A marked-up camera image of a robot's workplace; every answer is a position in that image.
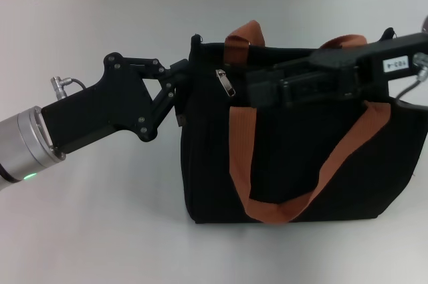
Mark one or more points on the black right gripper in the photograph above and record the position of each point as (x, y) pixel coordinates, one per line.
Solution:
(368, 63)

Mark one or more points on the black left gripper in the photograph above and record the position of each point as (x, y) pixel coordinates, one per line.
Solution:
(100, 110)

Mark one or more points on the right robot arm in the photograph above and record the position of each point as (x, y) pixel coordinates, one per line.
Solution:
(425, 25)

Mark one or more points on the silver zipper pull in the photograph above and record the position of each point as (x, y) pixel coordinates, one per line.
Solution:
(226, 83)

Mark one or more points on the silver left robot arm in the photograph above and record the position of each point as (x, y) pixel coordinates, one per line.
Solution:
(23, 147)

